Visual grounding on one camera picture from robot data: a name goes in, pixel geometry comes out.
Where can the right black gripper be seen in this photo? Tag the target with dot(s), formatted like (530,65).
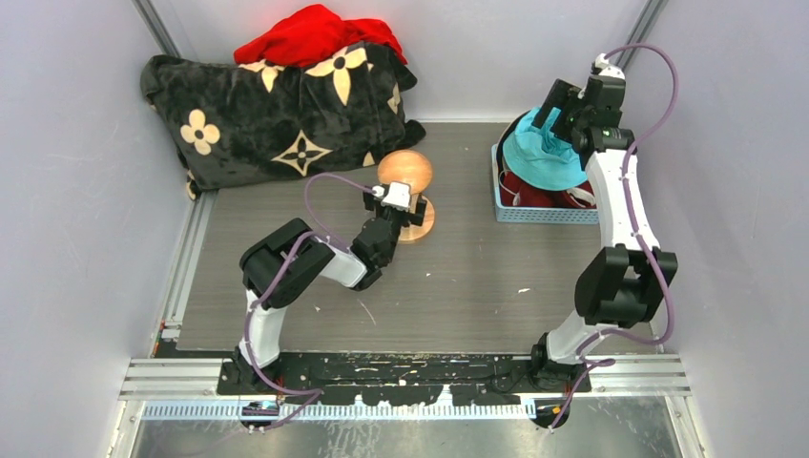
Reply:
(564,96)

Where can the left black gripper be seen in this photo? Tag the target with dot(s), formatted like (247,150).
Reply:
(416,218)

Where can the wooden hat stand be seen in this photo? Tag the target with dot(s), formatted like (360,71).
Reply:
(414,169)

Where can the turquoise bucket hat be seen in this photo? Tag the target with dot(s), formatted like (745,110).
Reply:
(541,159)

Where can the dark red bucket hat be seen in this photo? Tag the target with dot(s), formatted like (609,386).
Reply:
(514,192)

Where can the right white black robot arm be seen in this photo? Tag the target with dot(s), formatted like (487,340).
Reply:
(630,276)

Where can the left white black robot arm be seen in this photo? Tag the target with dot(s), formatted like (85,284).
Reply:
(279,268)

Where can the light blue plastic basket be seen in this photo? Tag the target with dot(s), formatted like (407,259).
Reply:
(539,215)

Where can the black floral plush blanket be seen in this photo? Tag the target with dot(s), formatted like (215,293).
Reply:
(244,124)

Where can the red cloth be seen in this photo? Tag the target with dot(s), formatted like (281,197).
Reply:
(313,33)

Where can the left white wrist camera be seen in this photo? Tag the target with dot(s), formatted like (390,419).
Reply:
(395,194)

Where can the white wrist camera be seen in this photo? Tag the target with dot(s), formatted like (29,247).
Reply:
(395,194)
(601,66)

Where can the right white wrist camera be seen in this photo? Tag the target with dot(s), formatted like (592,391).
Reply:
(601,66)

